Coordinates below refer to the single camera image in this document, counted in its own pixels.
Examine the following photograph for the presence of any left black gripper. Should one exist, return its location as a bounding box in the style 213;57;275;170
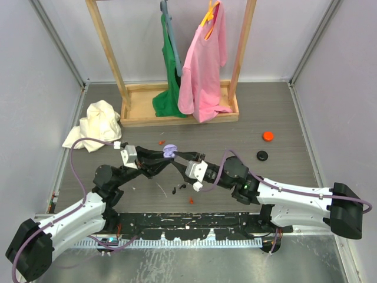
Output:
114;146;173;188

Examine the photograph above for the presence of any purple earbud case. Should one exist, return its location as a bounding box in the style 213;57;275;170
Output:
163;144;177;159

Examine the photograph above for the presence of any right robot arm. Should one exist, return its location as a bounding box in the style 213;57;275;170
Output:
168;150;365;239

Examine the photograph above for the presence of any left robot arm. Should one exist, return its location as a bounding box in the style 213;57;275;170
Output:
5;144;175;282

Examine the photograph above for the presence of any black earbud case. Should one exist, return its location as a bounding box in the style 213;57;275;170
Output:
256;150;269;162

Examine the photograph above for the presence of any orange earbud case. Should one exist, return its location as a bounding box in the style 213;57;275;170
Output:
262;131;275;142

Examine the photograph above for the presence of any green shirt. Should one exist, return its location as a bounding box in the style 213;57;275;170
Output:
152;15;187;118

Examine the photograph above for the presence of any cream white cloth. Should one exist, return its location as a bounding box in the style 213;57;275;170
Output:
62;100;122;148

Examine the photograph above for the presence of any wooden clothes rack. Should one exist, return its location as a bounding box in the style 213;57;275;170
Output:
86;1;256;127

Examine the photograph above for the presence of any pink t-shirt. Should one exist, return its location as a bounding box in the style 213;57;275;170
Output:
178;1;232;123

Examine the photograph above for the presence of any yellow hanger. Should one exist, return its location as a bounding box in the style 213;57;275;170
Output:
200;1;220;40

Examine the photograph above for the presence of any grey-blue hanger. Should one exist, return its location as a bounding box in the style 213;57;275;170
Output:
160;0;182;77

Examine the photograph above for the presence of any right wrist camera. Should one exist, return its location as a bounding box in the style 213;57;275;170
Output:
185;160;208;192

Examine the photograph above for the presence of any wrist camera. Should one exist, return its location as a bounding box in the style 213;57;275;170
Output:
113;141;138;169
185;160;208;192

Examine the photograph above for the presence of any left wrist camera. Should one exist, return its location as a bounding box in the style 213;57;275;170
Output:
113;141;138;169

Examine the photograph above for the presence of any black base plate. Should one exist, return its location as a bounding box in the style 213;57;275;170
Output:
119;212;275;241

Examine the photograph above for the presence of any grey cable duct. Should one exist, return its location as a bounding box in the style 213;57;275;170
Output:
76;235;263;250

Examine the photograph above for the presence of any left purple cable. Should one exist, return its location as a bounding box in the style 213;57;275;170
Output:
11;138;121;283

